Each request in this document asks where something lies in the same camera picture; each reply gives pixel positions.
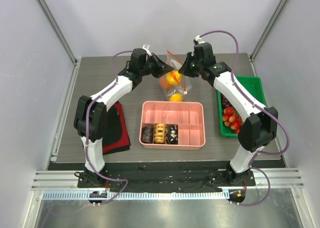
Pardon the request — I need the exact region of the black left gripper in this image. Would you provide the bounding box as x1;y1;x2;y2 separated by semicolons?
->
140;53;174;79

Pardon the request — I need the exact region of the yellow fake lemon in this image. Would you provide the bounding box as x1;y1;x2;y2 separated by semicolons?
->
166;71;182;85

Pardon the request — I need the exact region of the clear zip bag orange seal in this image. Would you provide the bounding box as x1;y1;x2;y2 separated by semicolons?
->
158;50;192;102

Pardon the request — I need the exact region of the purple fake grape bunch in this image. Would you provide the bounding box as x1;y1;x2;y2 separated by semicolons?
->
220;94;232;109

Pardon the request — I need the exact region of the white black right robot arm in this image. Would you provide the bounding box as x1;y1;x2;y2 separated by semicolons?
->
179;42;278;185

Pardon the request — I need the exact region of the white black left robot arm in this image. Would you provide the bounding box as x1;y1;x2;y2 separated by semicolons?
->
73;47;174;187

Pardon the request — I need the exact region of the orange fake orange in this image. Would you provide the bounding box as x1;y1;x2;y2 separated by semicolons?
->
159;77;172;89

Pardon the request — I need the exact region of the yellow orange fake fruit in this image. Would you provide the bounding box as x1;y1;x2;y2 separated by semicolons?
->
169;93;184;102

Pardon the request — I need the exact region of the pink divided organizer tray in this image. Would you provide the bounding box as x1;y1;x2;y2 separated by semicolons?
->
139;101;206;150

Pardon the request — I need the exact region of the gold patterned tape roll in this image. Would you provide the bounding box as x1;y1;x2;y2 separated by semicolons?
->
153;123;167;144

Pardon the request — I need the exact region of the black white patterned tape roll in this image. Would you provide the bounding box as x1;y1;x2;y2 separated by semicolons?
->
166;125;179;145

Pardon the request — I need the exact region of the dark patterned tape roll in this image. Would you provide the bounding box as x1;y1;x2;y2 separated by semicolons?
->
141;127;154;144

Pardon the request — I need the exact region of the green plastic bin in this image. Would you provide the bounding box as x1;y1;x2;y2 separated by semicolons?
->
215;75;268;139

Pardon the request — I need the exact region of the red cloth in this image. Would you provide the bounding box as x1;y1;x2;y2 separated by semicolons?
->
102;102;131;155

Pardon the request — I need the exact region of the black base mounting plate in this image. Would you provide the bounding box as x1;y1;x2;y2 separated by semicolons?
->
74;170;256;190

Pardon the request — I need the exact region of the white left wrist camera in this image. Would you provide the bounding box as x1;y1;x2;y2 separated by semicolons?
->
142;44;152;56

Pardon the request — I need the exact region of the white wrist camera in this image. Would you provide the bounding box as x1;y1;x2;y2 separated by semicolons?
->
193;36;205;46
142;44;152;56

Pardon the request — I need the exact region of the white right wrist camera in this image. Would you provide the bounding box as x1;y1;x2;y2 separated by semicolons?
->
193;36;205;46

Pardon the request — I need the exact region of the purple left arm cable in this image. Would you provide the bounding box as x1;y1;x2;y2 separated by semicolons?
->
84;50;133;205

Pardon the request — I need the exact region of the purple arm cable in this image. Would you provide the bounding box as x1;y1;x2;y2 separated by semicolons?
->
84;50;133;205
197;30;291;206

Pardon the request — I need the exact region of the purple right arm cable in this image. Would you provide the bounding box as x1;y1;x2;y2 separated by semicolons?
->
197;30;291;206

